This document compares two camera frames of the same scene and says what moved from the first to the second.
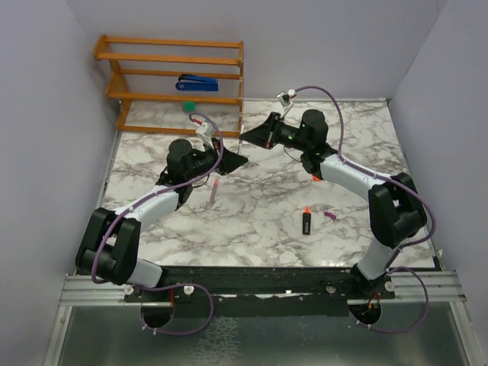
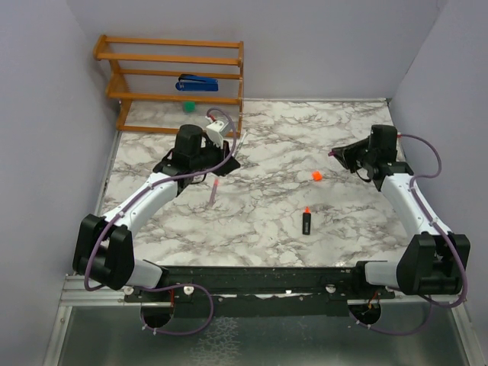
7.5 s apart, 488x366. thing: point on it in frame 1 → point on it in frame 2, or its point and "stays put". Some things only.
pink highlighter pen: (214, 192) stays put
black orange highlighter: (306, 221) stays put
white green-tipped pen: (239, 147) stays put
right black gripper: (258, 136) → (345, 154)
